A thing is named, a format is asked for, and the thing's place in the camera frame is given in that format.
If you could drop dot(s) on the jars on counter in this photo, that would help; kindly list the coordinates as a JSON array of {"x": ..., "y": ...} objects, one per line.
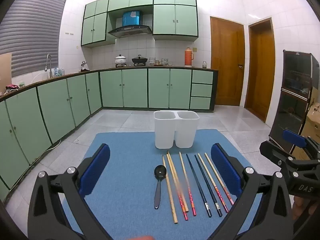
[{"x": 161, "y": 62}]

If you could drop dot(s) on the small kettle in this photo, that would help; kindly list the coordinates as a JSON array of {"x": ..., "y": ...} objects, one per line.
[{"x": 84, "y": 66}]

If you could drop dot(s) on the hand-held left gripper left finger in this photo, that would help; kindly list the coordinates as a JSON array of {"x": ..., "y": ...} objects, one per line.
[{"x": 96, "y": 167}]

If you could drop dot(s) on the red cloth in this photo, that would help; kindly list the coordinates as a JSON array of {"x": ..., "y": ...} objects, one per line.
[{"x": 12, "y": 87}]

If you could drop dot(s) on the black wok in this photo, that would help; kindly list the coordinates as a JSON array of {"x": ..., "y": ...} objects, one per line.
[{"x": 139, "y": 60}]

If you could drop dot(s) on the small glass jar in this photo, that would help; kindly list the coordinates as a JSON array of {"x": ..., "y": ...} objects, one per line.
[{"x": 204, "y": 65}]

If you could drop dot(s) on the closed wooden door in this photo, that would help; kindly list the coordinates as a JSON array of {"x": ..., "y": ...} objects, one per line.
[{"x": 226, "y": 62}]

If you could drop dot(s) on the white cooking pot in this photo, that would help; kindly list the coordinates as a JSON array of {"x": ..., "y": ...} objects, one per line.
[{"x": 121, "y": 60}]

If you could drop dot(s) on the plain wooden chopstick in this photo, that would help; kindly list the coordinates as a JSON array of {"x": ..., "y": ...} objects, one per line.
[{"x": 170, "y": 191}]

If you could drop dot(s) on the green base cabinet with drawers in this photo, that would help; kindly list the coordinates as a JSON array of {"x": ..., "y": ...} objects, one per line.
[{"x": 160, "y": 87}]

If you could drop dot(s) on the red-ended wooden chopstick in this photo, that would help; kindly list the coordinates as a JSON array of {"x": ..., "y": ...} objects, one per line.
[
  {"x": 175, "y": 182},
  {"x": 173, "y": 167},
  {"x": 212, "y": 182},
  {"x": 186, "y": 182},
  {"x": 217, "y": 175}
]

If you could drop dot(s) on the wooden door in frame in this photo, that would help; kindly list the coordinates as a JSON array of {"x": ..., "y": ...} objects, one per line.
[{"x": 261, "y": 72}]

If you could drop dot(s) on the grey window blind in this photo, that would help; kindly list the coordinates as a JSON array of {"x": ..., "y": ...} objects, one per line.
[{"x": 32, "y": 30}]

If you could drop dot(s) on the white two-compartment utensil holder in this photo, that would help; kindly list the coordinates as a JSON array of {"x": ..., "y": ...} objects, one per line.
[{"x": 175, "y": 130}]

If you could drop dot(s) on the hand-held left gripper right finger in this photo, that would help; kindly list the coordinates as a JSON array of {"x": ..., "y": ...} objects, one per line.
[{"x": 225, "y": 170}]

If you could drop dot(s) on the blue and black range hood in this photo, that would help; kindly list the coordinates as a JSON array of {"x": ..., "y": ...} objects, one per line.
[{"x": 131, "y": 20}]

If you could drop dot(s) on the cardboard box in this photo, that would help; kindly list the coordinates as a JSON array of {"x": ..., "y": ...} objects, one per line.
[{"x": 312, "y": 120}]

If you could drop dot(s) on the chrome sink faucet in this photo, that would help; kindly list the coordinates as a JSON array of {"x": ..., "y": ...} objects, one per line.
[{"x": 48, "y": 65}]

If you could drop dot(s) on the blue mat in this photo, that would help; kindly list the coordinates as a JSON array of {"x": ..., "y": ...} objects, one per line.
[{"x": 130, "y": 185}]

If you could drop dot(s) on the black glass-front cabinet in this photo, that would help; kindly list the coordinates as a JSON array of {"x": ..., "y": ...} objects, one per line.
[{"x": 295, "y": 80}]

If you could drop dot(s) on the orange thermos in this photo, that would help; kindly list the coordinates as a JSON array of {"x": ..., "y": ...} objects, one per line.
[{"x": 189, "y": 57}]

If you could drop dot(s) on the person's right hand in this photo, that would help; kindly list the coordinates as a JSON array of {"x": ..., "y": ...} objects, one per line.
[{"x": 303, "y": 208}]

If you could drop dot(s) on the bottles beside sink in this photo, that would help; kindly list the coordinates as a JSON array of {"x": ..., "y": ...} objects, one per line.
[{"x": 58, "y": 72}]

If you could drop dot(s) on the cardboard sheet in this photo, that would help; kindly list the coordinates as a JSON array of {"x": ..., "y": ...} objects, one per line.
[{"x": 5, "y": 72}]

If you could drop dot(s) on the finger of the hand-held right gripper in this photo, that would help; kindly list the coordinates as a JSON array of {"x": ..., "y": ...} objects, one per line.
[
  {"x": 295, "y": 138},
  {"x": 272, "y": 152}
]

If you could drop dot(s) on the green base cabinet run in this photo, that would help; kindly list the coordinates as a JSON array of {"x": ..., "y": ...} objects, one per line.
[{"x": 50, "y": 110}]

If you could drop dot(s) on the black spoon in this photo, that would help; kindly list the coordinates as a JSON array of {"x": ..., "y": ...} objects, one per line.
[{"x": 160, "y": 173}]

